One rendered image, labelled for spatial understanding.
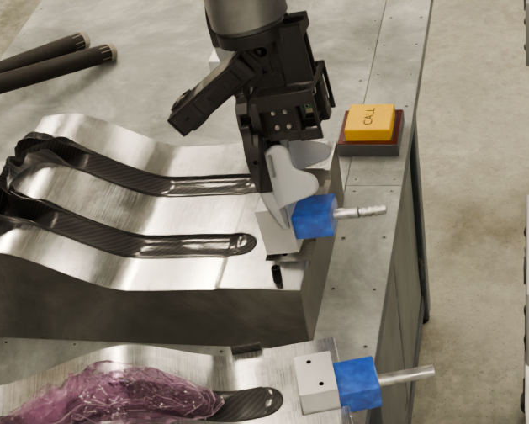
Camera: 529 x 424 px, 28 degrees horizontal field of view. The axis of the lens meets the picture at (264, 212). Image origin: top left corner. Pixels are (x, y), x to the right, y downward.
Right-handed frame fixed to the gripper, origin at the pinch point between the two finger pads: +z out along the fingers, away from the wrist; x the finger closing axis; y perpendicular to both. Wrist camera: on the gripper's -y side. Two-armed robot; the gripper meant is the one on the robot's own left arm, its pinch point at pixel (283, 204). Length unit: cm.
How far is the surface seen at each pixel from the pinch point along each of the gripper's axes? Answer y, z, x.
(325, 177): 0.9, 4.8, 13.6
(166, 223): -15.9, 3.3, 4.4
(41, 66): -47, -4, 43
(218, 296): -7.6, 6.6, -6.3
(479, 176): 0, 77, 138
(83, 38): -46, -2, 57
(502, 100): 5, 73, 171
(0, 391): -27.2, 6.3, -20.2
